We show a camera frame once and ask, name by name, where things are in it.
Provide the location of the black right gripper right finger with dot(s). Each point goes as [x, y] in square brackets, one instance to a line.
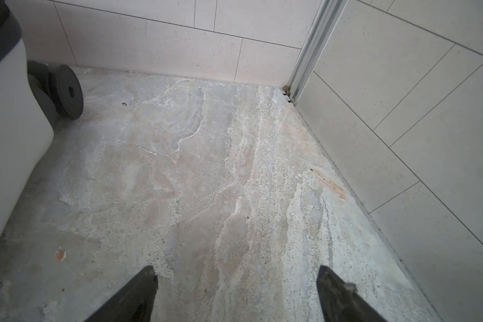
[340, 300]

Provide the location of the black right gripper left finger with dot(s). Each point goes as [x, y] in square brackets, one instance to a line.
[133, 302]

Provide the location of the black and white suitcase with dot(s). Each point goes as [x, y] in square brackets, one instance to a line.
[33, 97]

